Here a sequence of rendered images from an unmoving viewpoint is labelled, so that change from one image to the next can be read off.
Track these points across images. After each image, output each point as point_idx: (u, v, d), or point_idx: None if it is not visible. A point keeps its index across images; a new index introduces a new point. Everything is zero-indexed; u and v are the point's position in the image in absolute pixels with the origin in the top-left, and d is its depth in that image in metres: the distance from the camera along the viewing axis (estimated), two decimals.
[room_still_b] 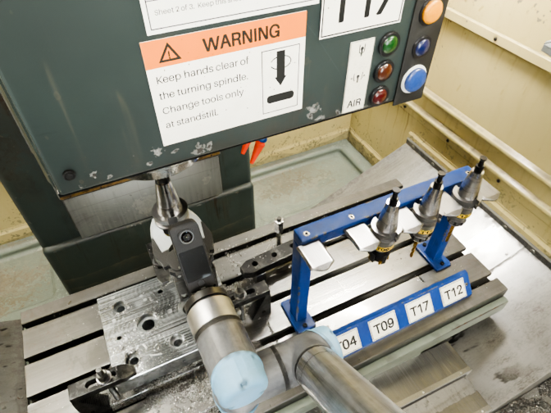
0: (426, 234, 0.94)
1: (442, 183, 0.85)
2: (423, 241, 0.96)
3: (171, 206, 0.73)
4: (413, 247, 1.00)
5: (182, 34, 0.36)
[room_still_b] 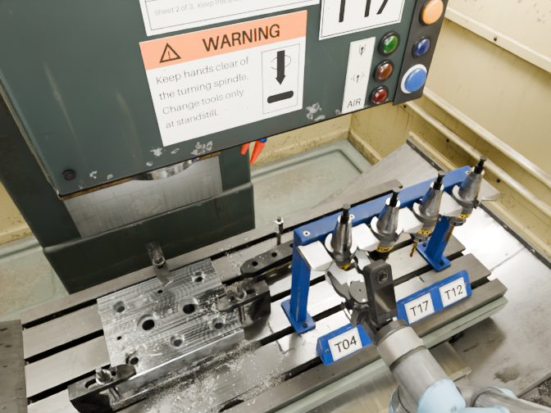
0: (426, 234, 0.94)
1: (442, 183, 0.85)
2: (423, 241, 0.96)
3: (348, 242, 0.82)
4: (413, 247, 1.00)
5: (182, 34, 0.36)
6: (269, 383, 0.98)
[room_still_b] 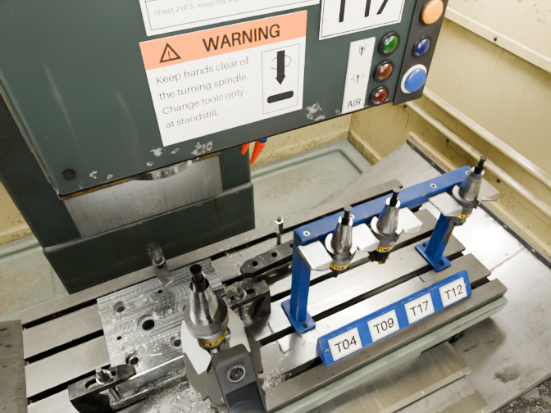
0: (211, 347, 0.63)
1: (200, 283, 0.55)
2: (214, 352, 0.66)
3: (348, 242, 0.82)
4: (213, 355, 0.70)
5: (182, 34, 0.36)
6: (269, 383, 0.98)
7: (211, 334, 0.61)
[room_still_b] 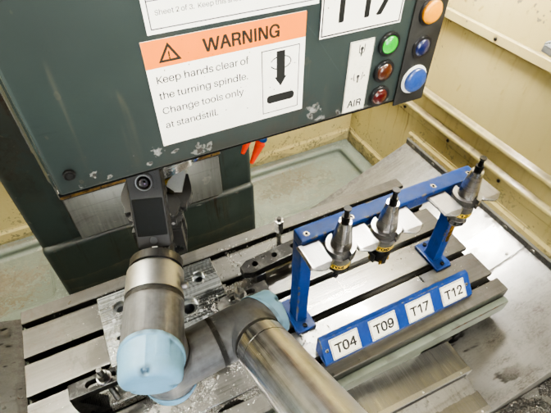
0: None
1: None
2: None
3: (348, 242, 0.82)
4: None
5: (182, 34, 0.36)
6: None
7: None
